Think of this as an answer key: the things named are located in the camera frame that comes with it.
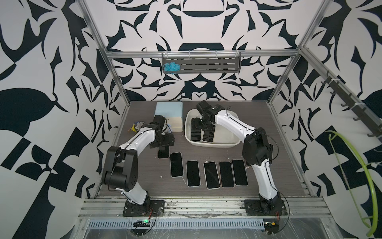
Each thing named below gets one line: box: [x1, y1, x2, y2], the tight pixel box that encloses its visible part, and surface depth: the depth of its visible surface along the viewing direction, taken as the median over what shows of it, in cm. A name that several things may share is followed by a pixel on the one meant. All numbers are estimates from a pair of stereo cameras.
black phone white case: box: [218, 160, 235, 189], surface depth 86 cm
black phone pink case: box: [186, 159, 201, 188], surface depth 85 cm
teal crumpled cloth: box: [163, 61, 181, 75], surface depth 93 cm
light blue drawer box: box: [154, 101, 184, 132], surface depth 97 cm
